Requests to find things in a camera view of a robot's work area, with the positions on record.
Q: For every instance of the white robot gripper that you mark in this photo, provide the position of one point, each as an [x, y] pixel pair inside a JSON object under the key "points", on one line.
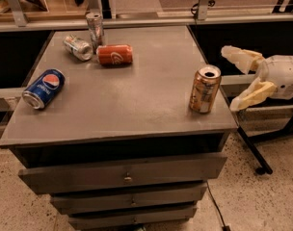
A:
{"points": [[282, 75]]}

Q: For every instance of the gold brown can upright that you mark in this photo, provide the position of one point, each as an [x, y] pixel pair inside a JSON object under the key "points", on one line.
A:
{"points": [[205, 87]]}

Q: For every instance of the grey metal railing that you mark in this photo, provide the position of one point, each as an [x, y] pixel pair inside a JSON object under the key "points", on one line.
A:
{"points": [[65, 14]]}

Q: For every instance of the black metal stand leg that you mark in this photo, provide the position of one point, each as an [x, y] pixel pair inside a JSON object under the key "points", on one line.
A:
{"points": [[264, 166]]}

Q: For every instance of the top grey drawer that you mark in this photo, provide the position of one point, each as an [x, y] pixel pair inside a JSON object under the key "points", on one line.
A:
{"points": [[124, 173]]}

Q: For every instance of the grey drawer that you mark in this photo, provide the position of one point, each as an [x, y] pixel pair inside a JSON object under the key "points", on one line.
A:
{"points": [[124, 173], [183, 211], [117, 199]]}

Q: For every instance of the grey drawer cabinet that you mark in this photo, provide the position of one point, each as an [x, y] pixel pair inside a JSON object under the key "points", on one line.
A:
{"points": [[120, 112]]}

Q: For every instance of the orange soda can lying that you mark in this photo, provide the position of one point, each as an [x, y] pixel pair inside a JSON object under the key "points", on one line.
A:
{"points": [[114, 54]]}

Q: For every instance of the silver slim can upright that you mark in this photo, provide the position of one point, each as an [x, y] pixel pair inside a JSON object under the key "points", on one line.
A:
{"points": [[94, 21]]}

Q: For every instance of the silver can lying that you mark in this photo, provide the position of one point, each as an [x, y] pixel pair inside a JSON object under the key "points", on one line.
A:
{"points": [[78, 47]]}

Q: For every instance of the blue pepsi can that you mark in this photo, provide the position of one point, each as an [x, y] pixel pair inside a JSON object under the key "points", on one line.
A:
{"points": [[44, 89]]}

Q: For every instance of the bottom grey drawer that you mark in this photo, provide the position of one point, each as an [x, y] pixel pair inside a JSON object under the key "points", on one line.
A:
{"points": [[183, 211]]}

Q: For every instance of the middle grey drawer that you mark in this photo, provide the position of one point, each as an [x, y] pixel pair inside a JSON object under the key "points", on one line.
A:
{"points": [[117, 199]]}

